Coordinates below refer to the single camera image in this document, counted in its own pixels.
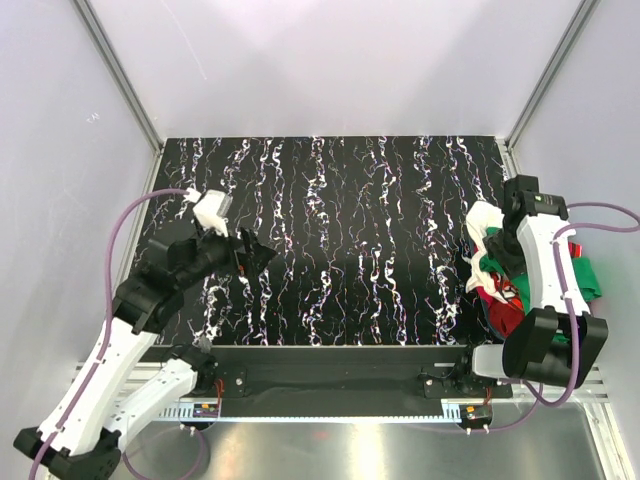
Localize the green t shirt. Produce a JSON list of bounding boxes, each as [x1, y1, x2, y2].
[[479, 242, 602, 302]]

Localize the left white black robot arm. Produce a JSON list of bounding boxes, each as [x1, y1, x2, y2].
[[13, 222, 277, 479]]

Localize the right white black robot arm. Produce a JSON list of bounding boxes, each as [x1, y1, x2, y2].
[[466, 175, 608, 389]]

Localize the black marbled table mat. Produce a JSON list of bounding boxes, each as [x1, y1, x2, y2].
[[154, 135, 506, 347]]

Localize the red coca cola t shirt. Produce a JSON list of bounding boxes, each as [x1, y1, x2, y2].
[[476, 272, 525, 340]]

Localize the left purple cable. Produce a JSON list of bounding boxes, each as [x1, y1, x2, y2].
[[27, 187, 209, 480]]

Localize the purple cable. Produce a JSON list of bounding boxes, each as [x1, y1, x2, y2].
[[27, 187, 209, 480], [504, 201, 640, 434]]

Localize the aluminium frame rail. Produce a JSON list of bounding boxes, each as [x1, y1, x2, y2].
[[116, 362, 609, 401]]

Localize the white cable duct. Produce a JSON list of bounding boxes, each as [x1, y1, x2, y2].
[[156, 401, 462, 424]]

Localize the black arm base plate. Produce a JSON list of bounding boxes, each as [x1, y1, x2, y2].
[[208, 346, 512, 409]]

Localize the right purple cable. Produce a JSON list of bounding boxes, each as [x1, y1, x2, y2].
[[504, 201, 640, 434]]

